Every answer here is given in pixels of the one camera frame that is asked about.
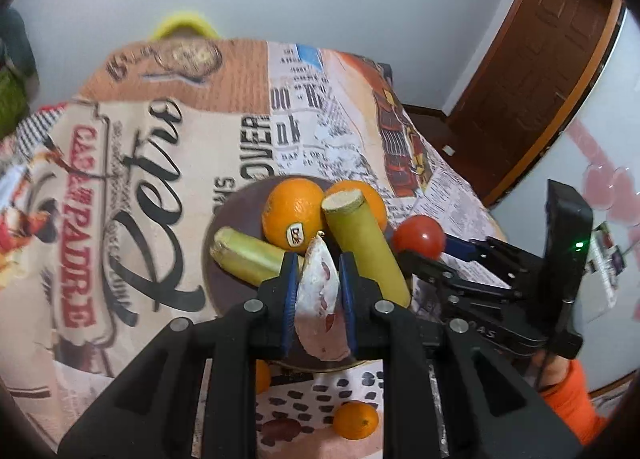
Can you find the dark blue chair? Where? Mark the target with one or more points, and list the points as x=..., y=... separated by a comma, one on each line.
x=386, y=73

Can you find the small white floor item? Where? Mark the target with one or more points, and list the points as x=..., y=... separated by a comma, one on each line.
x=449, y=150

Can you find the white printed packet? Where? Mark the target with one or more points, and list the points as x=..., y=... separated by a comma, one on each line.
x=607, y=259

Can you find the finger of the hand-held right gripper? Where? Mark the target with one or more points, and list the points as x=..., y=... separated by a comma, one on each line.
x=430, y=267
x=460, y=247

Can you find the yellow curved chair back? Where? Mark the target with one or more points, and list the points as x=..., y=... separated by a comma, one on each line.
x=185, y=25

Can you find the pink pomelo wedge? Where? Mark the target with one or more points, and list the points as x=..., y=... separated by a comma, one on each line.
x=320, y=299

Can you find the red tomato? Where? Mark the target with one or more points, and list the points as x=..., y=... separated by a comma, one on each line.
x=417, y=236

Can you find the printed blanket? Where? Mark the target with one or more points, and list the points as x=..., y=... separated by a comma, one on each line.
x=150, y=189

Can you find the plain large orange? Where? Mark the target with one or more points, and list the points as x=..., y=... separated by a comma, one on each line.
x=367, y=201

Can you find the brown wooden door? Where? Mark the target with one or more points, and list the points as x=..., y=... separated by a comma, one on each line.
x=540, y=64

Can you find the patterned bed sheet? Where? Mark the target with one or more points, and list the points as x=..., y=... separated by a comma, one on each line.
x=42, y=121

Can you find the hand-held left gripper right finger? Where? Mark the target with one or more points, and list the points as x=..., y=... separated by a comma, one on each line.
x=349, y=314

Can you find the person's right forearm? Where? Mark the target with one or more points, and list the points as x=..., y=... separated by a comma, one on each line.
x=570, y=399

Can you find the small tangerine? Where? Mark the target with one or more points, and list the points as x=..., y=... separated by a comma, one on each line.
x=356, y=420
x=262, y=377

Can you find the brown plate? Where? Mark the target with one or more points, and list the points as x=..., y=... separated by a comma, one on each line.
x=230, y=219

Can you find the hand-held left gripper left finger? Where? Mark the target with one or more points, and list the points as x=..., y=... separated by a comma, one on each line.
x=286, y=314

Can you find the white sliding wardrobe door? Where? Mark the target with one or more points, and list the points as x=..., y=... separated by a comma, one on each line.
x=550, y=164

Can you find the green sugarcane piece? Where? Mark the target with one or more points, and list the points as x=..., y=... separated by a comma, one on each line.
x=365, y=254
x=245, y=254

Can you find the large orange with sticker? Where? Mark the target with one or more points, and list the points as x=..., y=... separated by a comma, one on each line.
x=290, y=209

